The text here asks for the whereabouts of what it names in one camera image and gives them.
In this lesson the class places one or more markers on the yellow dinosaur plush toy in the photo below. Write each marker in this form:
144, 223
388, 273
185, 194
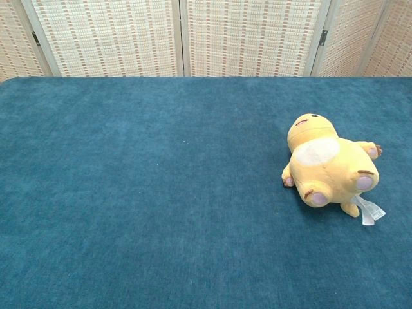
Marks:
325, 174

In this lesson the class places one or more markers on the blue velvet table cloth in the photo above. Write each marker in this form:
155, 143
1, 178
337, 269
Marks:
161, 199

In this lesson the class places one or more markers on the woven folding screen panel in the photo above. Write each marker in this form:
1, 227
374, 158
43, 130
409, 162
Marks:
106, 35
351, 35
254, 35
399, 42
13, 38

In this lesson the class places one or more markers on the black screen hinge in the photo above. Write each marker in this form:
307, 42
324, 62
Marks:
323, 38
34, 38

